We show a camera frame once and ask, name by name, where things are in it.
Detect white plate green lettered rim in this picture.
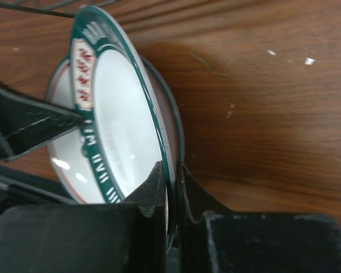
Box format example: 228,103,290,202
69,6,176,243

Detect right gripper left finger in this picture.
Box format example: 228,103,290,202
0,163,166,272

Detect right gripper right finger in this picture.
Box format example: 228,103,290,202
176,162,341,272

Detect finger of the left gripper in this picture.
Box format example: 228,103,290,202
0,82,84,162

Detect white plate red chinese characters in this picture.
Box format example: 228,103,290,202
47,58,185,204

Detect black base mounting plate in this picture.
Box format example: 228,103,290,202
0,166,77,215

